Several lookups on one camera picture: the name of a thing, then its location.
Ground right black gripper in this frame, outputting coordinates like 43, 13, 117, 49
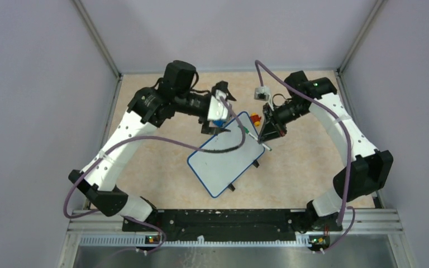
258, 99, 311, 143

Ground green-capped whiteboard marker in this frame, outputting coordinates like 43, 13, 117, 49
244, 127, 272, 151

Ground blue-framed whiteboard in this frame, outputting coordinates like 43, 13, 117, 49
187, 111, 266, 198

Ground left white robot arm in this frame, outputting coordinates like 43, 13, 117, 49
69, 60, 236, 231

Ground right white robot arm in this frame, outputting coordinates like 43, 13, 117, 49
258, 71, 393, 232

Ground blue toy car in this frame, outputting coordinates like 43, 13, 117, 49
212, 120, 227, 128

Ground red yellow toy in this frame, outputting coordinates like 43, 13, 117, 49
250, 113, 262, 127

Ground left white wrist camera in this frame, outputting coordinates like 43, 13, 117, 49
207, 90, 229, 121

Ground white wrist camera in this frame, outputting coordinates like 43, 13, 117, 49
254, 86, 271, 102
207, 90, 229, 121

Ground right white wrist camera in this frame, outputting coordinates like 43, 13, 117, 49
254, 86, 271, 102

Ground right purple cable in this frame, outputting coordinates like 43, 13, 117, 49
254, 60, 356, 254

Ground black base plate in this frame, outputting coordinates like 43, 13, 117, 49
122, 209, 343, 233

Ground aluminium frame rail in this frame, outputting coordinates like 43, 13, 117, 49
58, 208, 413, 267

